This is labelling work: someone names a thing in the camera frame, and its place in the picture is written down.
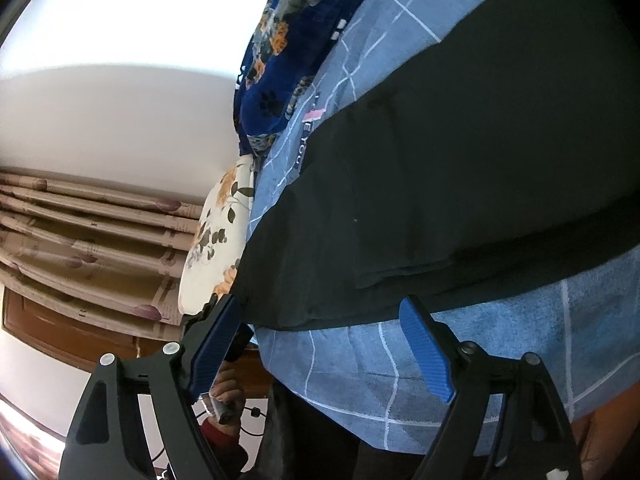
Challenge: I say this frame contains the blue checked bed sheet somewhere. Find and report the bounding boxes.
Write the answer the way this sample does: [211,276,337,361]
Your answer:
[250,0,639,454]

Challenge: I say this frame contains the white floral pillow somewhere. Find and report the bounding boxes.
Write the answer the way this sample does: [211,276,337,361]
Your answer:
[178,155,255,315]

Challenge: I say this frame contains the black cable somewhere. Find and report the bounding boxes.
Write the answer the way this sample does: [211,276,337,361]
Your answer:
[150,398,274,480]

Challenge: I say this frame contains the brown wooden furniture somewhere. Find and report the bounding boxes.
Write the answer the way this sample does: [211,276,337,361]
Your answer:
[2,286,271,396]

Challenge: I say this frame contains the person's left hand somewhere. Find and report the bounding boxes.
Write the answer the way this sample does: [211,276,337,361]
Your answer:
[208,362,246,426]

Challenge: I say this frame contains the navy dog print blanket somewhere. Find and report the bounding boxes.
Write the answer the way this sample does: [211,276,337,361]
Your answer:
[233,0,363,157]

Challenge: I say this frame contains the beige floral curtain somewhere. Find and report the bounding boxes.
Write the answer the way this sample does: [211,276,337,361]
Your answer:
[1,172,203,341]

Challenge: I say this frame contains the black pants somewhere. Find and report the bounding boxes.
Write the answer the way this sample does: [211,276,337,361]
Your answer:
[231,0,639,330]

